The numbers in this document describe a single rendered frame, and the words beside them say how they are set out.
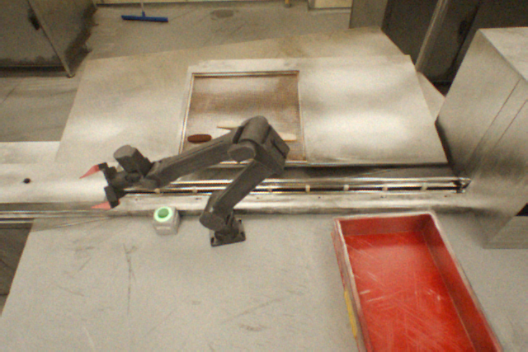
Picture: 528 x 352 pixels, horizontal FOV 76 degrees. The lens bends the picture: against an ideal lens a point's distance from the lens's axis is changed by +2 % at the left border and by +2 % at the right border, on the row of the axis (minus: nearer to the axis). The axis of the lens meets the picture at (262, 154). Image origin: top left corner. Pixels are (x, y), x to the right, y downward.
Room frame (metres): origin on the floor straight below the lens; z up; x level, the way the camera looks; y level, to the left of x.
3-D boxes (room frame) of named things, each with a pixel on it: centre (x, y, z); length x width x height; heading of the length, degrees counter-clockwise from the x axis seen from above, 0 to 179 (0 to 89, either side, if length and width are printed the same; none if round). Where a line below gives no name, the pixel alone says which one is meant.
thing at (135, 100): (1.35, 0.03, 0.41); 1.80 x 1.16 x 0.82; 99
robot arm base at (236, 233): (0.60, 0.13, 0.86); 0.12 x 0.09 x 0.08; 99
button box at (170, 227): (0.64, 0.34, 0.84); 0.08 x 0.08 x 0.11; 88
